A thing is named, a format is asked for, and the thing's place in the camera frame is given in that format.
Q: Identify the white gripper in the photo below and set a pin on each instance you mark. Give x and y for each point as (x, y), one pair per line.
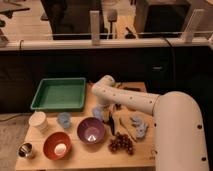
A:
(104, 103)

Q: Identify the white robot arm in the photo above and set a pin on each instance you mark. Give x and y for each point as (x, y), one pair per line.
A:
(180, 143)

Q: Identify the green plastic tray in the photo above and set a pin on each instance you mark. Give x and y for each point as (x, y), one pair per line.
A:
(60, 94)

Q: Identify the wooden spoon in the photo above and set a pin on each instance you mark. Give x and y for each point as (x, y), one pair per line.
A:
(127, 129)

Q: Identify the purple bowl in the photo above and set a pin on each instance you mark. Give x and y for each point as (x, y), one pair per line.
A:
(91, 130)

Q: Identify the crumpled blue cloth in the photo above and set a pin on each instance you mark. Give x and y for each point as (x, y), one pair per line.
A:
(140, 125)

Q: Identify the bunch of dark grapes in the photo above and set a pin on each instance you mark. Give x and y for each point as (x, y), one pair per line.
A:
(121, 142)

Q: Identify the small blue cup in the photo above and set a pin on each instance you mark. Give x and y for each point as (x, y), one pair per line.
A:
(64, 120)

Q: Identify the red bowl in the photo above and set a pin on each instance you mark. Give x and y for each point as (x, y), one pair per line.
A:
(57, 146)

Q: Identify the white paper cup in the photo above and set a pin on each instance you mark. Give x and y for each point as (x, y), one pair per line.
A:
(39, 121)

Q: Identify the small metal cup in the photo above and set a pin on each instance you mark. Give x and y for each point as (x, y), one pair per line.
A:
(26, 150)

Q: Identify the dark handled utensil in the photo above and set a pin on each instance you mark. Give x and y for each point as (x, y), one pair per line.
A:
(111, 123)

